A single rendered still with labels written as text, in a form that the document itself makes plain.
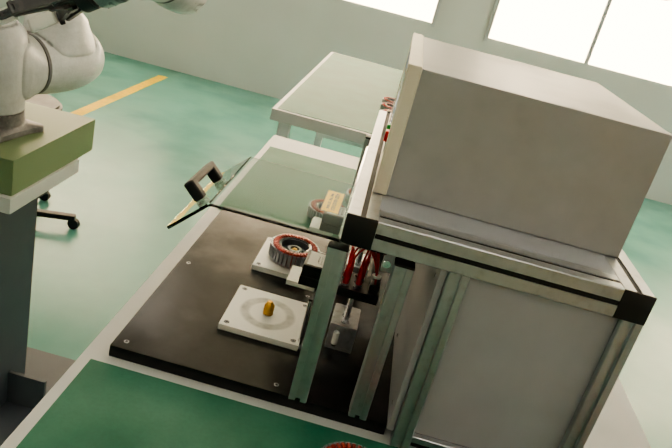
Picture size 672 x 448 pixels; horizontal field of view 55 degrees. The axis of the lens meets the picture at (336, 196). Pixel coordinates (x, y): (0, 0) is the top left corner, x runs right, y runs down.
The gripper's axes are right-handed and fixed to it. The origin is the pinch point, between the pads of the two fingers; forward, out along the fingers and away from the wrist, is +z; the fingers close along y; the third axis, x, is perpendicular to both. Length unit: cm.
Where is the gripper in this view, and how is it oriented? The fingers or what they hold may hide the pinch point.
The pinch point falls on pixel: (14, 23)
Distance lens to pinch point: 157.8
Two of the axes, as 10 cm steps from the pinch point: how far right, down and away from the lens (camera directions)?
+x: -3.2, -9.4, -1.4
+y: 1.7, -2.0, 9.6
